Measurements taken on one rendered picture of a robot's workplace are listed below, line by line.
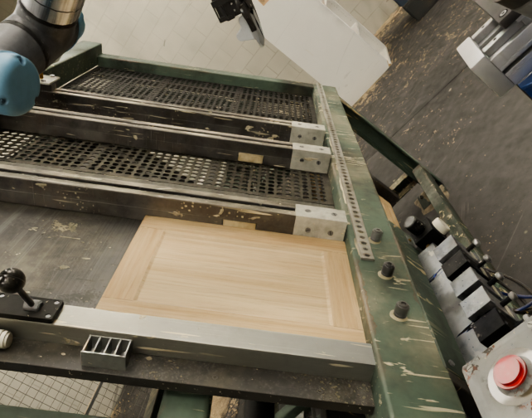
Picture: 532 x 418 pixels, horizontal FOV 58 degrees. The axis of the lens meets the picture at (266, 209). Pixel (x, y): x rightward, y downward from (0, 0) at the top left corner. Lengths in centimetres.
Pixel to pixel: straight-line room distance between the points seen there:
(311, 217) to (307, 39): 383
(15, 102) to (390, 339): 68
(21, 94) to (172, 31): 599
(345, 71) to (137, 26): 297
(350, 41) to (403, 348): 420
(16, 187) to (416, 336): 94
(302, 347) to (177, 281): 29
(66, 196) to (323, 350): 71
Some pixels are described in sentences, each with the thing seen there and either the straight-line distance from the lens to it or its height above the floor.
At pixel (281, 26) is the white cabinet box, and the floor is 105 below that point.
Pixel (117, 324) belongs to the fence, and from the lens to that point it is 85.
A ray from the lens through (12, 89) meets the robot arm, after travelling 65.
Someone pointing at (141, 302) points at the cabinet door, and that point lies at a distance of 92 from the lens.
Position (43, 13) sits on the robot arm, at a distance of 71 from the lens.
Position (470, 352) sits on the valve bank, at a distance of 96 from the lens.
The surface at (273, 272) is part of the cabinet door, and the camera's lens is 103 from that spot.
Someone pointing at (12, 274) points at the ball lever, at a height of 145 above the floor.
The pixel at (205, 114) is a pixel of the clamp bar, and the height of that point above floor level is 130.
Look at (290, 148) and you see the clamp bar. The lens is 156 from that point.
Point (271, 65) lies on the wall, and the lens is 647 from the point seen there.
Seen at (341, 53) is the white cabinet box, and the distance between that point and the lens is 492.
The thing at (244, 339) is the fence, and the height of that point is 109.
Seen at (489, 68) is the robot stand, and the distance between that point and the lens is 104.
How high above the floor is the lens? 139
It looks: 15 degrees down
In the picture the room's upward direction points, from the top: 55 degrees counter-clockwise
